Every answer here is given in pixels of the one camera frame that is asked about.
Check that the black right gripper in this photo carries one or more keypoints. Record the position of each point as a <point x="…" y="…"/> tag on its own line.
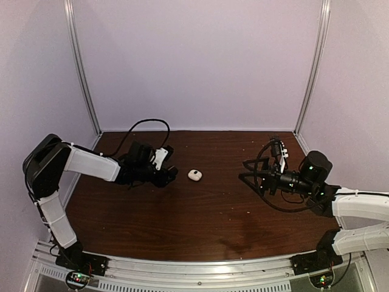
<point x="270" y="180"/>

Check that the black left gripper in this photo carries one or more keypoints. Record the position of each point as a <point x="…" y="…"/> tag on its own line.
<point x="161" y="180"/>

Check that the white earbud charging case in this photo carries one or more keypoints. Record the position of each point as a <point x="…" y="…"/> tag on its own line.
<point x="194" y="175"/>

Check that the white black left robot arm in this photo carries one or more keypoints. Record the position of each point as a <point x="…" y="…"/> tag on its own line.
<point x="45" y="165"/>

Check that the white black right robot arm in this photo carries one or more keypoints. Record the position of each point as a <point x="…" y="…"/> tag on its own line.
<point x="309" y="181"/>

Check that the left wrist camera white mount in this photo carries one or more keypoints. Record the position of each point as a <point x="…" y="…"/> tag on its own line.
<point x="158" y="158"/>

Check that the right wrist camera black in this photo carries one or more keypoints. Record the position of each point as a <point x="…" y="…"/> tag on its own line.
<point x="279" y="153"/>

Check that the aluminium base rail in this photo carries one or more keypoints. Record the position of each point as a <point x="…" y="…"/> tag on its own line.
<point x="266" y="274"/>

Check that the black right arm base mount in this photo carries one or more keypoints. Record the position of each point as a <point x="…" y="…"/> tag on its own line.
<point x="319" y="264"/>

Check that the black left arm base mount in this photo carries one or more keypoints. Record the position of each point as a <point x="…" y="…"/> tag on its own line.
<point x="82" y="266"/>

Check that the right aluminium frame post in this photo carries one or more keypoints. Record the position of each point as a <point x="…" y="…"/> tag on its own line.
<point x="322" y="34"/>

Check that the aluminium frame post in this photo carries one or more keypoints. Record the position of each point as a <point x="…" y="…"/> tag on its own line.
<point x="322" y="34"/>
<point x="76" y="50"/>

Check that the left aluminium frame post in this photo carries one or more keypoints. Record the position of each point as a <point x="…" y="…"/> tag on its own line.
<point x="76" y="50"/>

